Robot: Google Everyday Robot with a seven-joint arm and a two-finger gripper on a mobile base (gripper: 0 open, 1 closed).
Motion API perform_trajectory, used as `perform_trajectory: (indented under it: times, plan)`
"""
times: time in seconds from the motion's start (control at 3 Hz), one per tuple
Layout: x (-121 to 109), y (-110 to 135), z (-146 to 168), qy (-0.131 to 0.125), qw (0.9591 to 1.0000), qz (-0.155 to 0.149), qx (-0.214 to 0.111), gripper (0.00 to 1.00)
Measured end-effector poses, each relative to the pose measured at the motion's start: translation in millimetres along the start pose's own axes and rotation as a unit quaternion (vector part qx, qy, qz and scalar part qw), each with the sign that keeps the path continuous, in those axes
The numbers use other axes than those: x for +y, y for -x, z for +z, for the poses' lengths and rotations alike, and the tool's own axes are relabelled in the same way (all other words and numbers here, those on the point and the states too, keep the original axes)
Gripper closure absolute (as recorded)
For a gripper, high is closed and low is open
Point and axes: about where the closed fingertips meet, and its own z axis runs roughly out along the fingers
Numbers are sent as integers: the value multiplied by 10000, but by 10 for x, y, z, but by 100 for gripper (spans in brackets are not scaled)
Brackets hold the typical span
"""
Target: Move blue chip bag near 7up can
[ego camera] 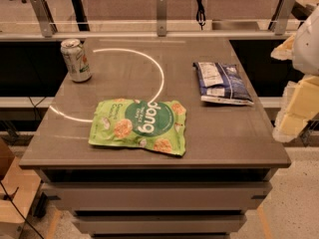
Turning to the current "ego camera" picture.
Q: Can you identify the blue chip bag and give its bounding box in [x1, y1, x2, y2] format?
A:
[193, 62, 253, 106]

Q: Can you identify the green 7up can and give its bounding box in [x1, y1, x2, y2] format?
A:
[61, 39, 92, 83]

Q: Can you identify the wooden box at left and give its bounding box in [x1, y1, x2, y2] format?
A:
[0, 139, 41, 239]

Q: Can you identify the green dang chip bag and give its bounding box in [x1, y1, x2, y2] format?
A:
[89, 99, 186, 156]

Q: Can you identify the middle metal rail bracket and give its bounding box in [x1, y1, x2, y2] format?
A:
[157, 0, 166, 37]

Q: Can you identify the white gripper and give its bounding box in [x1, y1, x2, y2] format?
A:
[270, 7, 319, 142]

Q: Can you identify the black hanging cable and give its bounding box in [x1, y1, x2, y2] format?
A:
[194, 0, 207, 31]

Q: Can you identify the grey drawer cabinet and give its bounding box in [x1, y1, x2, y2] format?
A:
[20, 37, 290, 239]

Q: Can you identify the left metal rail bracket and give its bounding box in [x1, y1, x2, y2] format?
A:
[29, 0, 57, 38]

